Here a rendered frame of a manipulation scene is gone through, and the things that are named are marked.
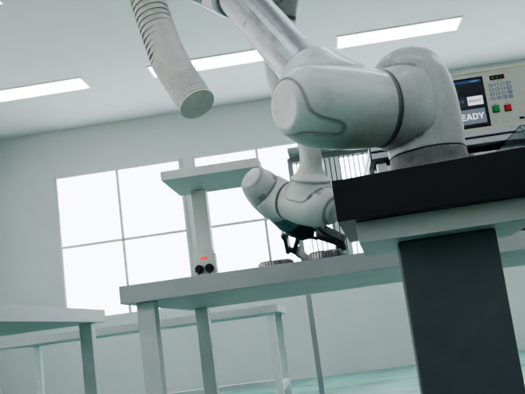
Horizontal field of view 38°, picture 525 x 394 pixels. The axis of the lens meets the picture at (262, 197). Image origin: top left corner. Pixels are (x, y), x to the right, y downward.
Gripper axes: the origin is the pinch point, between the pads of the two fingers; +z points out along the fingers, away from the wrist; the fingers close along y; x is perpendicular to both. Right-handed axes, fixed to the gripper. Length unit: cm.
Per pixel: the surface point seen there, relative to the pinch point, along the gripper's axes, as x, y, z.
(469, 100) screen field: 59, 40, 11
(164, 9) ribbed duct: 138, -92, -17
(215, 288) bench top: -23.1, -16.6, -26.8
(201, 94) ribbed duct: 96, -74, 2
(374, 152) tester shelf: 38.3, 11.8, 2.0
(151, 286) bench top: -25, -32, -35
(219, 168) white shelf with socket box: 47, -51, -1
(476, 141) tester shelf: 44, 41, 16
